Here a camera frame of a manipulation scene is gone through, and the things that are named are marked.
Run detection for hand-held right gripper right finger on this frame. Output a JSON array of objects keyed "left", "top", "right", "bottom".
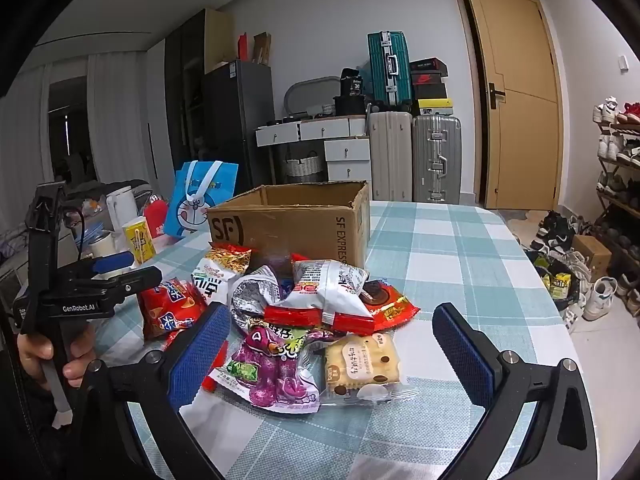
[{"left": 431, "top": 303, "right": 597, "bottom": 480}]

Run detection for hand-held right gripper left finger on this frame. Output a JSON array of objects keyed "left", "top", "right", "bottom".
[{"left": 75, "top": 302, "right": 233, "bottom": 480}]

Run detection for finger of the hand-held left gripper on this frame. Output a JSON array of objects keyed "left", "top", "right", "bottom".
[
  {"left": 75, "top": 266, "right": 164, "bottom": 311},
  {"left": 59, "top": 252, "right": 136, "bottom": 286}
]

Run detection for red chip bag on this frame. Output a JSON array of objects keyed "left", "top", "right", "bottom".
[{"left": 137, "top": 276, "right": 208, "bottom": 343}]

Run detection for red cookie packet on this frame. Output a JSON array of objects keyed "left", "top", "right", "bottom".
[{"left": 360, "top": 280, "right": 421, "bottom": 332}]

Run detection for orange noodle snack packet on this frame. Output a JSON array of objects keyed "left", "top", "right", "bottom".
[{"left": 207, "top": 241, "right": 253, "bottom": 276}]

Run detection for red snack packet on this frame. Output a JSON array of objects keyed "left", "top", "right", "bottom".
[{"left": 263, "top": 304, "right": 377, "bottom": 341}]

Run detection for white red snack bag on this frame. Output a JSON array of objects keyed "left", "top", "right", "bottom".
[{"left": 290, "top": 259, "right": 372, "bottom": 313}]

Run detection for person's left hand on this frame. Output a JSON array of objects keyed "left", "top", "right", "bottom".
[{"left": 16, "top": 327, "right": 98, "bottom": 392}]

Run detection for white tape roll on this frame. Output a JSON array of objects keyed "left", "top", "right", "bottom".
[{"left": 90, "top": 232, "right": 119, "bottom": 267}]

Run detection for yellow carton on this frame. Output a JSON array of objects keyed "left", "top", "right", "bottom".
[{"left": 122, "top": 216, "right": 156, "bottom": 266}]

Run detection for white kettle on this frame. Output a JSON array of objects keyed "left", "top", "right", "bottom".
[{"left": 106, "top": 186, "right": 140, "bottom": 251}]

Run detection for purple candy packet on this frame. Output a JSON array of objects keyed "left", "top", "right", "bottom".
[{"left": 202, "top": 322, "right": 321, "bottom": 415}]

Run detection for white green snack packet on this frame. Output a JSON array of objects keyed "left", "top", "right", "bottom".
[{"left": 191, "top": 256, "right": 236, "bottom": 308}]

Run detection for silver black snack packet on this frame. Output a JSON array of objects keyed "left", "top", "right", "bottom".
[{"left": 230, "top": 265, "right": 296, "bottom": 333}]

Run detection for blue cartoon gift bag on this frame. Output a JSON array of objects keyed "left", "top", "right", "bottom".
[{"left": 165, "top": 160, "right": 237, "bottom": 238}]

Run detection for checked tablecloth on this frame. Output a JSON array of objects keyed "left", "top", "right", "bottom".
[{"left": 95, "top": 200, "right": 581, "bottom": 480}]

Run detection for beige biscuit packet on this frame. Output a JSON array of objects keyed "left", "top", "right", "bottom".
[{"left": 300, "top": 330, "right": 421, "bottom": 406}]

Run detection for dark purple snack packet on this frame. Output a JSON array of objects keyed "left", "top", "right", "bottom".
[{"left": 248, "top": 249, "right": 296, "bottom": 281}]

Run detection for black trash bag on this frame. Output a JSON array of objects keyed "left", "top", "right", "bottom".
[{"left": 542, "top": 255, "right": 584, "bottom": 311}]

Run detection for white curtain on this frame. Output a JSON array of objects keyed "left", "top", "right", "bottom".
[{"left": 30, "top": 52, "right": 151, "bottom": 191}]

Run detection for pile of loose shoes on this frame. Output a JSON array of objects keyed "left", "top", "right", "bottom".
[{"left": 510, "top": 210, "right": 640, "bottom": 333}]

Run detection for small brown cardboard box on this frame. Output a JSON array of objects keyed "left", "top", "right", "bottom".
[{"left": 572, "top": 234, "right": 613, "bottom": 281}]

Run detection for dark grey fridge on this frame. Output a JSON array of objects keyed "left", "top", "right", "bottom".
[{"left": 202, "top": 59, "right": 275, "bottom": 196}]

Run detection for tall dark cabinet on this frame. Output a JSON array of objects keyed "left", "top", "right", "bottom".
[{"left": 165, "top": 7, "right": 207, "bottom": 181}]

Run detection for silver suitcase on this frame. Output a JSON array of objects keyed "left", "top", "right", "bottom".
[{"left": 412, "top": 114, "right": 462, "bottom": 205}]

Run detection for woven basket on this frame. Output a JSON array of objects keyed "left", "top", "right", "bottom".
[{"left": 284, "top": 151, "right": 322, "bottom": 184}]

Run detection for beige suitcase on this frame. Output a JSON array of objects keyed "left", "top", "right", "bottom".
[{"left": 368, "top": 110, "right": 414, "bottom": 203}]

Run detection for white drawer desk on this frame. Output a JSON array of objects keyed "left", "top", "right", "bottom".
[{"left": 255, "top": 116, "right": 372, "bottom": 196}]

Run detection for beige cardboard box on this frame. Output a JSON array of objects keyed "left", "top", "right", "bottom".
[{"left": 204, "top": 7, "right": 236, "bottom": 73}]

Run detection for yellow black shoe box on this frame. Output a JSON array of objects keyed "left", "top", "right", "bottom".
[{"left": 417, "top": 99, "right": 454, "bottom": 117}]

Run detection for wooden door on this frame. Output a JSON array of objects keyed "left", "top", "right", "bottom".
[{"left": 462, "top": 0, "right": 561, "bottom": 211}]

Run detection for rows of racked sneakers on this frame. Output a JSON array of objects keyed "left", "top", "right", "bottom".
[{"left": 592, "top": 96, "right": 640, "bottom": 201}]

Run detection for oval mirror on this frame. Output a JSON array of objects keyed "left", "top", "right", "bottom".
[{"left": 284, "top": 76, "right": 341, "bottom": 116}]

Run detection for brown paper bag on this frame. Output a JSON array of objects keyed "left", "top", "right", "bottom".
[{"left": 251, "top": 31, "right": 272, "bottom": 66}]

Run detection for plain black shoe box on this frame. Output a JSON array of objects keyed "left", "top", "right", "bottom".
[{"left": 412, "top": 83, "right": 447, "bottom": 101}]

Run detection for wooden shoe rack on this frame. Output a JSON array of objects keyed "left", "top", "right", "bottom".
[{"left": 595, "top": 120, "right": 640, "bottom": 241}]

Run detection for teal suitcase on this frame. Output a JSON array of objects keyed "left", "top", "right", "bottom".
[{"left": 367, "top": 31, "right": 413, "bottom": 107}]

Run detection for black cable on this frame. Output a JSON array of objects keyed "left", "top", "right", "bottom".
[{"left": 64, "top": 207, "right": 87, "bottom": 261}]

